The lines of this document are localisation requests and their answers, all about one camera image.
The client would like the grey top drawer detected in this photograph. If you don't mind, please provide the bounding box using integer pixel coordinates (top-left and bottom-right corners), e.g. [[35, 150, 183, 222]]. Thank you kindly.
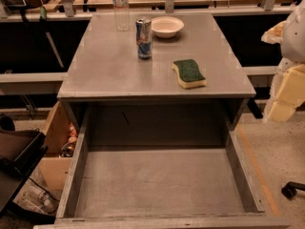
[[34, 104, 289, 229]]

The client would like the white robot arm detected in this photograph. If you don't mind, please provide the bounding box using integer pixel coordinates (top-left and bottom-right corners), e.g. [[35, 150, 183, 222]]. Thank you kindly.
[[261, 5, 305, 122]]

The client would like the grey wooden drawer cabinet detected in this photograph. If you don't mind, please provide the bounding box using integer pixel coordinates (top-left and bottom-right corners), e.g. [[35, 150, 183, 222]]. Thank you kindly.
[[56, 12, 257, 135]]

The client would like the black chair caster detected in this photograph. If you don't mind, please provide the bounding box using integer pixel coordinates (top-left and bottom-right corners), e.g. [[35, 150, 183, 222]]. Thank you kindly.
[[281, 181, 305, 199]]

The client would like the green yellow sponge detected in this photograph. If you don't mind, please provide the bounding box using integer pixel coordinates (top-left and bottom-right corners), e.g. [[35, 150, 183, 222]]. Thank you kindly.
[[172, 59, 206, 89]]

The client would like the white bowl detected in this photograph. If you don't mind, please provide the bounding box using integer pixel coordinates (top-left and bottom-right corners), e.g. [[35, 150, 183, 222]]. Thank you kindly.
[[152, 16, 184, 38]]

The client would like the blue silver energy drink can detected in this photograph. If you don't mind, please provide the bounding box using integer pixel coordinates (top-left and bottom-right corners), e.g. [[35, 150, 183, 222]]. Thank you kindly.
[[135, 17, 152, 59]]

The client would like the clear plastic water bottle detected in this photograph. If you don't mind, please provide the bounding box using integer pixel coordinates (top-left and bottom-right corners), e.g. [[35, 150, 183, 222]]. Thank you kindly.
[[112, 0, 130, 31]]

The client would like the wooden box of items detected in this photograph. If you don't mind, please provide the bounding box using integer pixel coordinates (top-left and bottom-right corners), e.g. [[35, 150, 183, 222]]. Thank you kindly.
[[39, 101, 71, 191]]

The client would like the plastic bottle on floor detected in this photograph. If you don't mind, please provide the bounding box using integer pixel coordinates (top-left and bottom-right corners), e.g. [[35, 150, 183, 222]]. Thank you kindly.
[[28, 186, 57, 214]]

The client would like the black cart tray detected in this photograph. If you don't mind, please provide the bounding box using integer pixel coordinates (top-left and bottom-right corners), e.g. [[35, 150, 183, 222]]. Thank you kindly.
[[0, 114, 48, 212]]

